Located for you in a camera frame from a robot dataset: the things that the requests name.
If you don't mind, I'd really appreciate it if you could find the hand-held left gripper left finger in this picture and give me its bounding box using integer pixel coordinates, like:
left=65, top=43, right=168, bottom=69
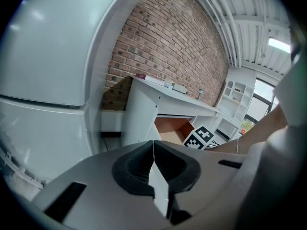
left=31, top=140, right=169, bottom=230

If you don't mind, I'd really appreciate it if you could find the grey refrigerator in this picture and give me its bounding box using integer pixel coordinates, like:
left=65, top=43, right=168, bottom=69
left=0, top=0, right=147, bottom=201

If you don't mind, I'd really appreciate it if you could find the pink book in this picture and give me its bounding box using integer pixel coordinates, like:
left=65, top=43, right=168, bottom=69
left=136, top=73, right=166, bottom=85

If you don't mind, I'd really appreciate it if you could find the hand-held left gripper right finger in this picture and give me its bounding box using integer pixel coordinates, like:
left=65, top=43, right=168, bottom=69
left=153, top=140, right=249, bottom=228

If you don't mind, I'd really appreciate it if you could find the ceiling light panel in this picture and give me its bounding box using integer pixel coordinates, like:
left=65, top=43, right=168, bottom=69
left=268, top=37, right=291, bottom=54

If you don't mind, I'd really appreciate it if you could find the person's right forearm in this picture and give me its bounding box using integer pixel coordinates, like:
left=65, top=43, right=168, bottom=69
left=206, top=103, right=288, bottom=156

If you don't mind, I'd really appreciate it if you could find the white desktop organizer box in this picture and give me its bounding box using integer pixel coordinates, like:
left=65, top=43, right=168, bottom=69
left=172, top=84, right=188, bottom=94

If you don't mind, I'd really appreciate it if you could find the window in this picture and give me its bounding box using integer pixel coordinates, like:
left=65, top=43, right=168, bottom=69
left=242, top=78, right=280, bottom=134

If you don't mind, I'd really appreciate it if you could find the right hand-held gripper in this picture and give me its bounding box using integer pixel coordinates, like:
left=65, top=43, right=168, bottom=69
left=183, top=126, right=215, bottom=150

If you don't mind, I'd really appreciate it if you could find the white drawer with brown inside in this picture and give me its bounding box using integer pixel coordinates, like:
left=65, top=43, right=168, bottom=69
left=153, top=115, right=195, bottom=145

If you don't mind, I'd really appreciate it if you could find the white shelf unit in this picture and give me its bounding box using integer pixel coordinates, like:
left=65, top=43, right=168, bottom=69
left=215, top=80, right=255, bottom=122

